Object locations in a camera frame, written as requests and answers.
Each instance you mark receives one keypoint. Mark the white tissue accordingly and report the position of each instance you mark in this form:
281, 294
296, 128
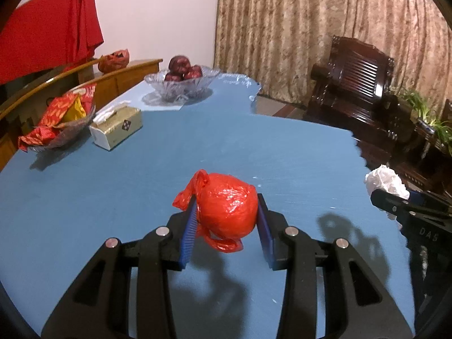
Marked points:
385, 182

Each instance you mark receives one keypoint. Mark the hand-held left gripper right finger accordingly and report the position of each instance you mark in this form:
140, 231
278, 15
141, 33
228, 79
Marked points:
265, 235

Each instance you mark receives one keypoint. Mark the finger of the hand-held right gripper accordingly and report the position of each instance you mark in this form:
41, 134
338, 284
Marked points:
434, 203
388, 201

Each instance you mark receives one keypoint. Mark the glass bowl with red packets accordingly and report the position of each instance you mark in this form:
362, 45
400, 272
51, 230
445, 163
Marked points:
53, 116

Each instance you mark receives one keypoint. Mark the clear plastic sheet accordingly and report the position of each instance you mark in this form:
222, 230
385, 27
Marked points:
236, 79

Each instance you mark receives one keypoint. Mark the red knotted plastic bag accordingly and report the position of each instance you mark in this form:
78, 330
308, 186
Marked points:
113, 60

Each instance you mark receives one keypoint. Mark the dark wooden armchair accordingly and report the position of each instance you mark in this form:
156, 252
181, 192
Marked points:
356, 81

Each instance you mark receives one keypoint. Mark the red plastic bag ball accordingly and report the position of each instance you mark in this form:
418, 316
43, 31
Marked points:
226, 208

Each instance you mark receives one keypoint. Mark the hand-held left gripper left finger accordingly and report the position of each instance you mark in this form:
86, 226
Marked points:
189, 235

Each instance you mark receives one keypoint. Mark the red cloth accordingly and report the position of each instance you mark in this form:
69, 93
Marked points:
46, 31

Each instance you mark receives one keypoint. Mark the dark red apple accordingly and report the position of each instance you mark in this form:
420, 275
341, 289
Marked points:
173, 76
178, 63
193, 73

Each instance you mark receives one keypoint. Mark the dark wooden side table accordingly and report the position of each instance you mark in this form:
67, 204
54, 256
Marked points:
395, 148

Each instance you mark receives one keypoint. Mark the blue tablecloth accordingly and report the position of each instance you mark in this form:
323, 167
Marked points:
176, 148

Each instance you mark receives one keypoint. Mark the wooden bench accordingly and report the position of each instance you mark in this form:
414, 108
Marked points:
116, 77

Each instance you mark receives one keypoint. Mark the cream tissue box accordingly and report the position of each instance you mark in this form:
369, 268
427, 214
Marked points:
116, 130

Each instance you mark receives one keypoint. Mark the green potted plant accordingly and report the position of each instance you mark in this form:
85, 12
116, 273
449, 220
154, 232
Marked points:
430, 120

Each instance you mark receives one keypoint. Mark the beige patterned curtain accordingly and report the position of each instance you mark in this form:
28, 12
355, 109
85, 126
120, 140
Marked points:
300, 24

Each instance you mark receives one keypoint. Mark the glass fruit bowl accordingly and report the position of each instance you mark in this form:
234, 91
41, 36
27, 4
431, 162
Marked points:
183, 86

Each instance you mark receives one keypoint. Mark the glass snack bowl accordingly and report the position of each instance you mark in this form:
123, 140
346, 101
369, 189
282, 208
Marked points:
72, 131

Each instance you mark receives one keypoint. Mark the yellow snack packet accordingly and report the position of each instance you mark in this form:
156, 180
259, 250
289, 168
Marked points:
76, 109

